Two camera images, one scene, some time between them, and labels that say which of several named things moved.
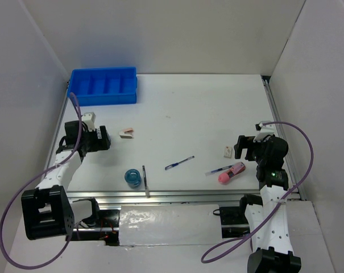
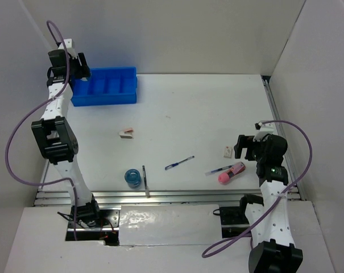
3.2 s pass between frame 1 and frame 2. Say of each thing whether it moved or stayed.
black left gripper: moved
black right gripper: stayed
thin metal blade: stayed
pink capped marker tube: stayed
